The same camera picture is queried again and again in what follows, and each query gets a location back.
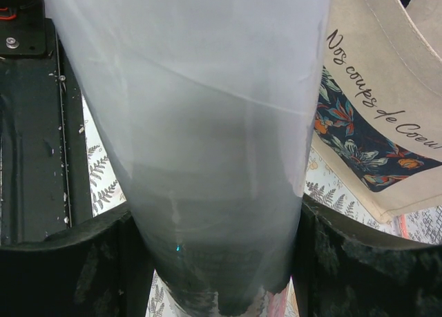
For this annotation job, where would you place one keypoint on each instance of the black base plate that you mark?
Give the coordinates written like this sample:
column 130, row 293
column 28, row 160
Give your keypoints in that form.
column 44, row 168

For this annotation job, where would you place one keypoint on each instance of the pink badminton racket right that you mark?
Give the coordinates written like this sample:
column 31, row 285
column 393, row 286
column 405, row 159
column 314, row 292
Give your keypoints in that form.
column 421, row 226

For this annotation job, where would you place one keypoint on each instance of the white shuttlecock tube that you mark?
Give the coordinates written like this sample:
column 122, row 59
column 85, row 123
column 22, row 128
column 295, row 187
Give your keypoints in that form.
column 206, row 109

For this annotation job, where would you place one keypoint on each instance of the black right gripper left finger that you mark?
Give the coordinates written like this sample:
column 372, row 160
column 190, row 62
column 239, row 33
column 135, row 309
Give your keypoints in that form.
column 100, row 267

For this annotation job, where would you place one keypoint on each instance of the beige canvas tote bag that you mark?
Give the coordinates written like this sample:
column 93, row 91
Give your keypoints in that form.
column 378, row 121

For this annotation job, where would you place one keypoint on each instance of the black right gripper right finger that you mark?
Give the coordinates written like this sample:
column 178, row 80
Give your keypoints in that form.
column 345, row 268

